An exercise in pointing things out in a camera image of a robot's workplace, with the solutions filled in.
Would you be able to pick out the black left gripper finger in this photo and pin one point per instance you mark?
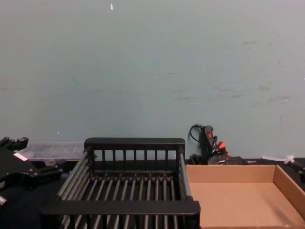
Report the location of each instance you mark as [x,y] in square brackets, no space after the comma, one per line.
[50,174]
[17,143]

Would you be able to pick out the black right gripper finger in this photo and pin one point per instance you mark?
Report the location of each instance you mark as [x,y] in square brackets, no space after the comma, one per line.
[300,172]

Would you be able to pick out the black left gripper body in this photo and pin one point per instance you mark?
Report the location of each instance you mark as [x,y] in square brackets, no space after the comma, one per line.
[14,169]

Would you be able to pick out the clear plastic case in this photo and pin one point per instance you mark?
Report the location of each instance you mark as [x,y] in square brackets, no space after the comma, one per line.
[54,151]

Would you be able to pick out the shallow brown cardboard tray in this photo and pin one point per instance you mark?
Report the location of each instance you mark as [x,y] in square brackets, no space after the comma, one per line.
[233,198]

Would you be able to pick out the black rack with steel bars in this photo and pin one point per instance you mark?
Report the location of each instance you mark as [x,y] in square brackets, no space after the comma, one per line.
[119,207]

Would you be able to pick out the plain pale wall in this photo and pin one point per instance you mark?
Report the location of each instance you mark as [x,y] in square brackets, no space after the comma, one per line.
[143,71]

